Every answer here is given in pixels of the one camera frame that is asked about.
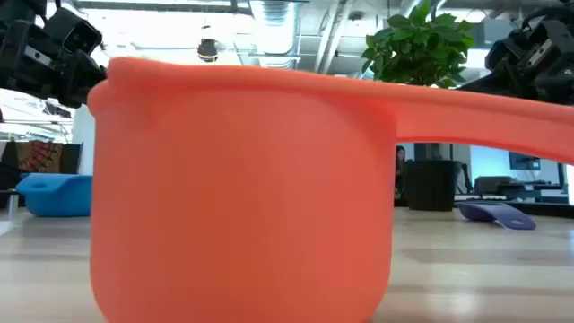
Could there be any light blue measuring cup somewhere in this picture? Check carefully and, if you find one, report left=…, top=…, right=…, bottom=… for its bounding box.
left=15, top=173, right=93, bottom=218

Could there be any dark blue measuring cup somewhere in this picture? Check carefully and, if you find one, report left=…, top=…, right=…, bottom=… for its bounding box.
left=457, top=201, right=537, bottom=231

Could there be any patterned brown cloth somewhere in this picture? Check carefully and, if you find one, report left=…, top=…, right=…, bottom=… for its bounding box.
left=15, top=140, right=65, bottom=174

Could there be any dark computer monitor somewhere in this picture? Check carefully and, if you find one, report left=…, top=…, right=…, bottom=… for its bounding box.
left=509, top=151, right=542, bottom=171

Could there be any green leafy potted plant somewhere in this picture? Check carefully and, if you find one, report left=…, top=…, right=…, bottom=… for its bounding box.
left=361, top=0, right=476, bottom=89

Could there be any black plant pot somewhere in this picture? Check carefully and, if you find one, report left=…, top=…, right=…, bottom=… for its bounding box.
left=403, top=159, right=463, bottom=213

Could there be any person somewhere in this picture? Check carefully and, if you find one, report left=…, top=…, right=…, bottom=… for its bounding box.
left=394, top=144, right=407, bottom=207

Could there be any black dome ceiling lamp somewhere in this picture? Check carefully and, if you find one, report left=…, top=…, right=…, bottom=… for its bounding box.
left=196, top=38, right=220, bottom=64

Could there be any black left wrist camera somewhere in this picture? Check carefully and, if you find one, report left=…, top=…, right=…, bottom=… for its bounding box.
left=42, top=6, right=104, bottom=56

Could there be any silver ceiling duct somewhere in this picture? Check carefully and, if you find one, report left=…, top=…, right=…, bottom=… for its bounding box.
left=248, top=0, right=298, bottom=56

